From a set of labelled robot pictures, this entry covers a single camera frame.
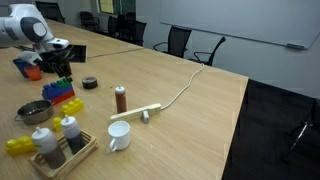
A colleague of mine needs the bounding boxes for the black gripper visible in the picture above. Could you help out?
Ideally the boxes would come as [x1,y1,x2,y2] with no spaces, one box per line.
[41,49,74,83]

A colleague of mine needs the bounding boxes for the green two-stud toy block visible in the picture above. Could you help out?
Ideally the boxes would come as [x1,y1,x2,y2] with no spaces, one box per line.
[55,77,73,89]

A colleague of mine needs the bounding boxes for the blue toy building block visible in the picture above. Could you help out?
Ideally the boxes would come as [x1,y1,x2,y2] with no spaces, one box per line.
[41,81,74,101]

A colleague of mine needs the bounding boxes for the red toy building block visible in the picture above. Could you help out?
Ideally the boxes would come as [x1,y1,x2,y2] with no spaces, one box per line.
[50,89,76,106]

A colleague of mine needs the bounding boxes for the yellow three-stud toy block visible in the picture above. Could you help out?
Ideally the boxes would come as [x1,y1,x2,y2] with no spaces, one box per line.
[60,97,85,117]

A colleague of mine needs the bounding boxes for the small yellow toy block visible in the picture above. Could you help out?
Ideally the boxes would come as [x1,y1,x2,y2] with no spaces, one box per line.
[52,116,63,132]

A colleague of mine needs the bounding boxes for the large yellow toy block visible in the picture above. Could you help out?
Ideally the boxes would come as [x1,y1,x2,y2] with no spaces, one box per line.
[4,135,37,158]

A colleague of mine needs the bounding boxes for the black rectangular tray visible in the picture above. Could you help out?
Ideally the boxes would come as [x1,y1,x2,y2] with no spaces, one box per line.
[64,44,88,64]

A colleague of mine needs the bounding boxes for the black tape roll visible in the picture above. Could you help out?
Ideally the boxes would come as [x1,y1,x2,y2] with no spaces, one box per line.
[81,76,99,90]

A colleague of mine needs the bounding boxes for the orange plastic cup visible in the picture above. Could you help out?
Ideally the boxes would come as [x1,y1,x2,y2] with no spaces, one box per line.
[23,65,43,82]

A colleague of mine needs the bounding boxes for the blue plastic cup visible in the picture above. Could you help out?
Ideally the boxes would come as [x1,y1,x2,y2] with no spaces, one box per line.
[12,58,33,79]

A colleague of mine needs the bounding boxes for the small metal pot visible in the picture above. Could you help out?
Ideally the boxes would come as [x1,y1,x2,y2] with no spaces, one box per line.
[13,99,55,126]

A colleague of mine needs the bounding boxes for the black office chair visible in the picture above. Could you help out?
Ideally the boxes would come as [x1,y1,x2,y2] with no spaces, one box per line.
[107,15,122,38]
[124,12,137,22]
[152,25,193,59]
[188,35,227,67]
[35,1,67,25]
[124,19,148,47]
[79,11,102,33]

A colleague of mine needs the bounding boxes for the squeeze bottle dark sauce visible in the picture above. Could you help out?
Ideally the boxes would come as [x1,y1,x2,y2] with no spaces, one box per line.
[60,114,86,155]

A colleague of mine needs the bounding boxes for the small brown sauce bottle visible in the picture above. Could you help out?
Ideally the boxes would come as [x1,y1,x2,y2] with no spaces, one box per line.
[114,84,128,114]

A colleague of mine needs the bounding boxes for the squeeze bottle brown sauce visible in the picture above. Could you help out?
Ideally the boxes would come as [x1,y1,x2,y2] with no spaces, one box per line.
[31,126,67,170]

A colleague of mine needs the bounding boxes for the wooden slat crate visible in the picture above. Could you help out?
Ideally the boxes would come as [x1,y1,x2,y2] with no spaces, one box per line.
[27,129,99,180]

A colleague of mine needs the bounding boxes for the cream power strip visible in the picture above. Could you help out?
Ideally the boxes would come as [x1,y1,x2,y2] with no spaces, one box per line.
[109,102,163,122]

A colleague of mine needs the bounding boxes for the white ceramic mug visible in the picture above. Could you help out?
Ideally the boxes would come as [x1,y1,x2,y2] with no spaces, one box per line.
[107,120,132,153]

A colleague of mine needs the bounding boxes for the glass window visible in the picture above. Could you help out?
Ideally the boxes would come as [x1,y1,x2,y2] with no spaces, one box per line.
[96,0,137,17]

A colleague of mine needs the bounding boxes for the grey whiteboard eraser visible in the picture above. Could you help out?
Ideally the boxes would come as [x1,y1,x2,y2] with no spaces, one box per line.
[286,41,306,50]

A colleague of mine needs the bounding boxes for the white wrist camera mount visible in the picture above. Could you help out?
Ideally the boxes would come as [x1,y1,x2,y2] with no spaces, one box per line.
[18,37,70,66]

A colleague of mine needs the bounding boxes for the white power cable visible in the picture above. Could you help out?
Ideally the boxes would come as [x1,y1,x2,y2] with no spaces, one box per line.
[160,62,205,111]

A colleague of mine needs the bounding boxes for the wall whiteboard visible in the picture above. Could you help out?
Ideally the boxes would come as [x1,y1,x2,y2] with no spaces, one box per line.
[159,0,320,50]

